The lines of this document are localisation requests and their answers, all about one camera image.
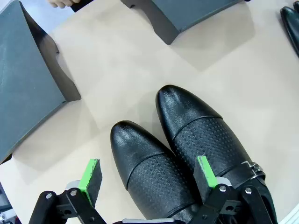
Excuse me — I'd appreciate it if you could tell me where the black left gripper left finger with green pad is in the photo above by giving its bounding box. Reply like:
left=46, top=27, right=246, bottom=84
left=29, top=158, right=105, bottom=224

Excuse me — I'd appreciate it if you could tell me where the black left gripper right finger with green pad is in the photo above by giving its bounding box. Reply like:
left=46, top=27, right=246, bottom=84
left=191, top=155, right=278, bottom=224

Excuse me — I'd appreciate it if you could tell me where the black perforated leather buckle shoe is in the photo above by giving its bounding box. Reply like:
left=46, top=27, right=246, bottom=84
left=109, top=120, right=201, bottom=221
left=155, top=84, right=278, bottom=224

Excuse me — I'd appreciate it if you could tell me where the dark grey shoe stand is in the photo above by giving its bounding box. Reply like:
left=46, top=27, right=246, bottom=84
left=0, top=0, right=82, bottom=165
left=120, top=0, right=246, bottom=45

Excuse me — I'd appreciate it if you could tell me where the person's right hand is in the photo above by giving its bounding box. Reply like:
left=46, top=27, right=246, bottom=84
left=48, top=0, right=80, bottom=9

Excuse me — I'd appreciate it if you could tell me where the black smooth leather strap shoe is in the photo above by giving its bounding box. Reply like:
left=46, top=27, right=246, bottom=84
left=279, top=6, right=299, bottom=58

